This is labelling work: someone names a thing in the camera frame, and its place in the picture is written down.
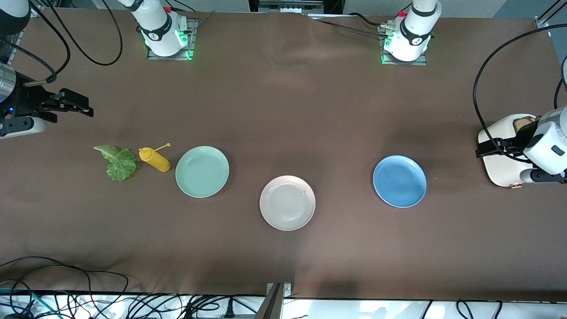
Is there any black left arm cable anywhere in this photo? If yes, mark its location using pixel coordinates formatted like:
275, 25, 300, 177
472, 23, 567, 160

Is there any black equipment box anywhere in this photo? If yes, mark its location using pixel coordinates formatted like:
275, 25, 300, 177
248, 0, 344, 15

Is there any black looping floor cable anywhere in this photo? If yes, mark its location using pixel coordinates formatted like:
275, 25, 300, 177
0, 256, 130, 319

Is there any grey metal bracket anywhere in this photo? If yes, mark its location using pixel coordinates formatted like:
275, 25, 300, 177
263, 282, 292, 319

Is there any green plate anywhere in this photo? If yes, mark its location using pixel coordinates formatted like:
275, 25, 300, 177
175, 146, 230, 198

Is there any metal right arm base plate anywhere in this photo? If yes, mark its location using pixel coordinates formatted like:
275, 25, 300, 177
146, 18, 198, 62

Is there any aluminium frame profile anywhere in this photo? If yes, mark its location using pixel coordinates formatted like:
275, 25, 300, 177
533, 0, 567, 30
5, 33, 23, 62

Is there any blue plate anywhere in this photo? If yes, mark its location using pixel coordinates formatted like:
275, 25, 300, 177
373, 155, 427, 208

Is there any teal cable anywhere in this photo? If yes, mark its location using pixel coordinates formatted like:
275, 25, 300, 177
0, 288, 50, 317

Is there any beige plate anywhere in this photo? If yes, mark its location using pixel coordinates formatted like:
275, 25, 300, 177
259, 175, 316, 231

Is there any yellow mustard squeeze bottle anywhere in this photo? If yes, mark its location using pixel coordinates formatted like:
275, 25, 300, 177
139, 143, 171, 173

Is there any cream white toaster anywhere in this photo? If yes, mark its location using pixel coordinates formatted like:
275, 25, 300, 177
478, 114, 540, 189

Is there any brown tablecloth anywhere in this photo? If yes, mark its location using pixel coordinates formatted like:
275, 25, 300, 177
0, 8, 567, 303

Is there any green lettuce leaf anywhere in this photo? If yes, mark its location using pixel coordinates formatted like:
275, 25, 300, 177
93, 144, 137, 182

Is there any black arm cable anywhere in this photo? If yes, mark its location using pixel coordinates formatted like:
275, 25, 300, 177
472, 23, 567, 160
0, 0, 123, 86

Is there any black cable on table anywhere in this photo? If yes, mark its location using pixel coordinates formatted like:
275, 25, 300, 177
306, 12, 392, 38

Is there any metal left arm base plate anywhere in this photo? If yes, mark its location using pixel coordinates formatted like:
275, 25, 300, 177
381, 24, 428, 66

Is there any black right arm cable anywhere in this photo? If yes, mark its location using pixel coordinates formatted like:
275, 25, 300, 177
0, 0, 123, 86

